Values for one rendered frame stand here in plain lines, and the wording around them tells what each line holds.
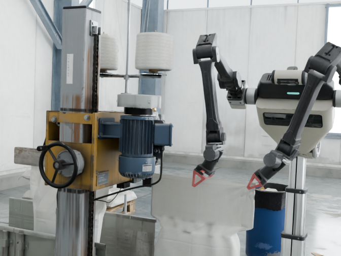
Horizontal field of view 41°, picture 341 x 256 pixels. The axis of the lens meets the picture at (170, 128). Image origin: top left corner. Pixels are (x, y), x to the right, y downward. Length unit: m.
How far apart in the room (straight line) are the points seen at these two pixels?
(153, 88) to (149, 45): 8.88
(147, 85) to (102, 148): 9.01
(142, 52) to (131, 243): 1.21
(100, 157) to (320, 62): 0.95
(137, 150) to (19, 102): 5.81
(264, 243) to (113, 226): 1.92
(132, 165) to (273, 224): 2.62
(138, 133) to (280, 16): 8.70
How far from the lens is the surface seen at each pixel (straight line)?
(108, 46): 2.10
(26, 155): 2.64
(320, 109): 2.36
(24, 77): 7.64
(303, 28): 10.23
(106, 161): 1.94
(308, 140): 2.50
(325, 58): 1.89
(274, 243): 4.35
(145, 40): 1.97
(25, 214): 3.13
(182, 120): 10.78
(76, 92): 1.89
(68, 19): 1.94
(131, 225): 2.70
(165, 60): 1.96
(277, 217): 4.28
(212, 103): 2.03
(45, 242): 2.37
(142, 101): 1.79
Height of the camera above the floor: 1.39
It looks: 3 degrees down
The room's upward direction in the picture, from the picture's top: 2 degrees clockwise
